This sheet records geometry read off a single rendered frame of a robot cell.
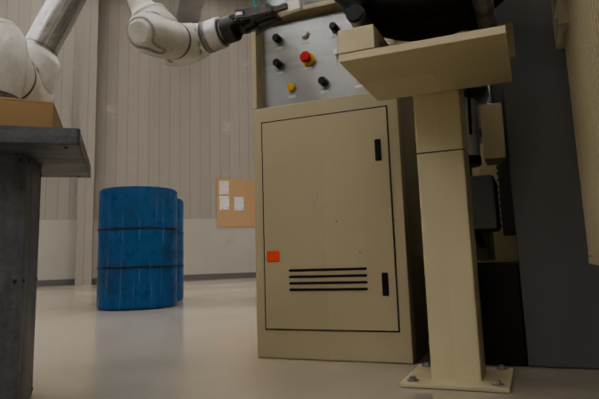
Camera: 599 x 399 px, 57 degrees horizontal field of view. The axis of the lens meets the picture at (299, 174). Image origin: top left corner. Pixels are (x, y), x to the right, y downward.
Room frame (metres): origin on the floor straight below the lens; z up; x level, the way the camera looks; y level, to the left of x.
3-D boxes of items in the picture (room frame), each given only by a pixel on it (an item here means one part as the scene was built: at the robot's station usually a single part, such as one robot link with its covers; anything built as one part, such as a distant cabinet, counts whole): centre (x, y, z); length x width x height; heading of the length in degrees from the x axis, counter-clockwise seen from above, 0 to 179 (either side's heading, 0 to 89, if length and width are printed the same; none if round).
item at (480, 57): (1.32, -0.34, 0.80); 0.37 x 0.36 x 0.02; 67
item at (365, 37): (1.38, -0.21, 0.83); 0.36 x 0.09 x 0.06; 157
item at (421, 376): (1.57, -0.42, 0.01); 0.27 x 0.27 x 0.02; 67
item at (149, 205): (4.92, 1.40, 0.48); 1.31 x 0.81 x 0.97; 21
